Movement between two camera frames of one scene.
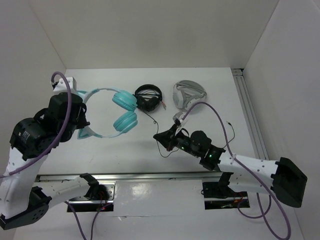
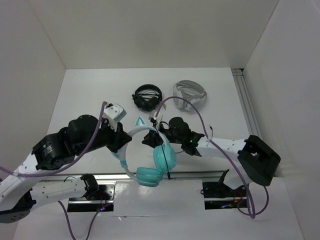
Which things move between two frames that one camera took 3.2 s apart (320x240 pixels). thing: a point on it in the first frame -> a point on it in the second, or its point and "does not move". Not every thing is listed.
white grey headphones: [186, 93] does not move
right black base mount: [218, 195] does not move
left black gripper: [83, 122] -> [120, 138]
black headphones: [148, 97] does not move
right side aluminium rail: [251, 114] does not move
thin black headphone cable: [174, 152] -> [163, 147]
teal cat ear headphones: [123, 123] -> [165, 160]
